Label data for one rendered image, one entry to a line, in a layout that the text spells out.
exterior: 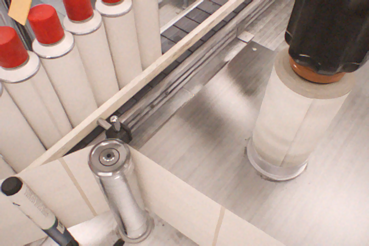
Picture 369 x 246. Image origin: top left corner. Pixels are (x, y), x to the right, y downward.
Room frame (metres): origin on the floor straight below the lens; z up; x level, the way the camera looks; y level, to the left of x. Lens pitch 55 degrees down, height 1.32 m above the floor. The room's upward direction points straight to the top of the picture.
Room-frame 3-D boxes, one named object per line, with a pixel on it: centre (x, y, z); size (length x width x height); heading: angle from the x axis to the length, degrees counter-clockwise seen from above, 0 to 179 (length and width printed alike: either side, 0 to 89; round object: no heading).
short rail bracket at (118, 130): (0.27, 0.09, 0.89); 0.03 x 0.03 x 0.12; 51
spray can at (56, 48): (0.32, 0.16, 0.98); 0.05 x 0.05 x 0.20
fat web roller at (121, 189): (0.14, 0.06, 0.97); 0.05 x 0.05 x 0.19
